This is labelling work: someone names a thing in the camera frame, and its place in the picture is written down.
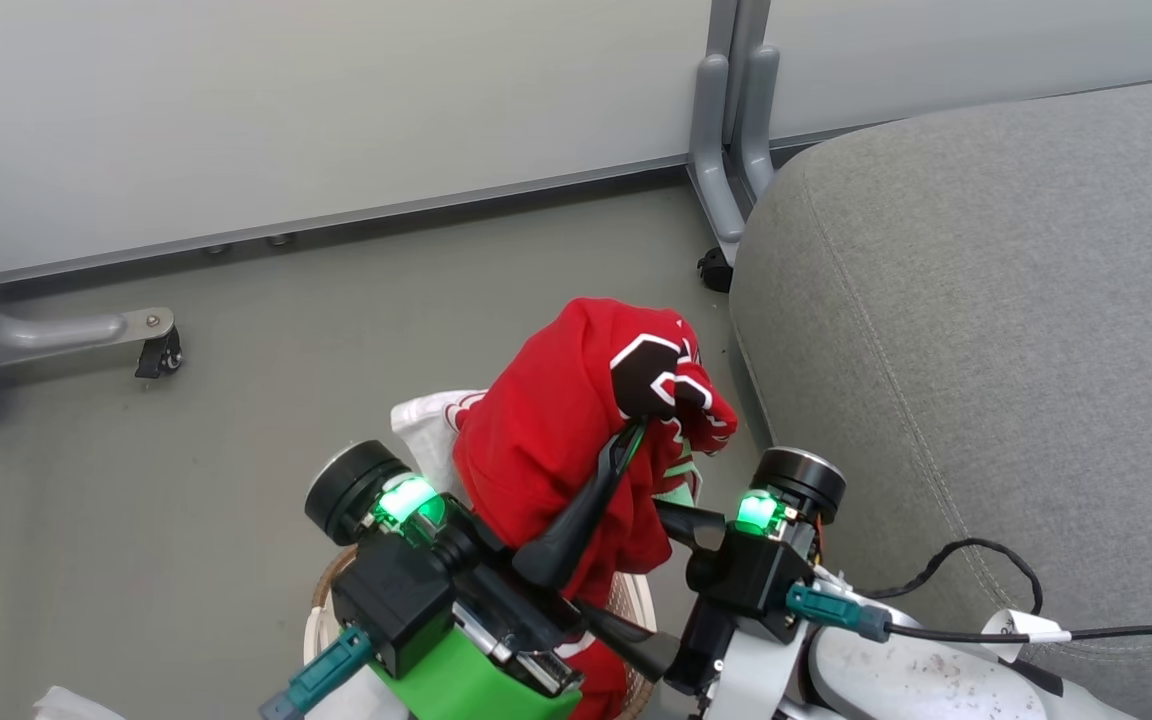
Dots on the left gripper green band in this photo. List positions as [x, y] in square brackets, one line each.
[496, 680]

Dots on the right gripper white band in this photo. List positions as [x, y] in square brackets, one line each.
[751, 680]

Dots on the red basketball jersey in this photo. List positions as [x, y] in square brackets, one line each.
[536, 440]

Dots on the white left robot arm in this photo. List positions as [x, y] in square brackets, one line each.
[366, 705]

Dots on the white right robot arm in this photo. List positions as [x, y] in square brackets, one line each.
[896, 680]

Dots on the perforated cream laundry basket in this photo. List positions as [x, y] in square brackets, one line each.
[636, 620]

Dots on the white garment with red print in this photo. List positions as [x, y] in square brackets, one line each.
[426, 425]

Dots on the black caster wheel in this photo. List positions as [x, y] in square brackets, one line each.
[161, 355]
[714, 270]

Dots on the grey sofa cushion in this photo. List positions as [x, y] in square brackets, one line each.
[986, 330]

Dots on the crumpled white cloth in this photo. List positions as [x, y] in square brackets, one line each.
[76, 705]

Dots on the white partition panel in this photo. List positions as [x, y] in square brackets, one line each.
[986, 50]
[236, 100]

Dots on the grey partition foot bar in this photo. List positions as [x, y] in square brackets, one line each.
[56, 330]

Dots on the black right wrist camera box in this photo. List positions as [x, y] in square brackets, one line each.
[766, 585]

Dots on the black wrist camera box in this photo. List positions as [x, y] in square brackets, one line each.
[391, 605]
[766, 585]

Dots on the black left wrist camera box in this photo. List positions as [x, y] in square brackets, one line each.
[391, 605]

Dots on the grey partition post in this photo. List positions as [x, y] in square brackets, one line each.
[711, 150]

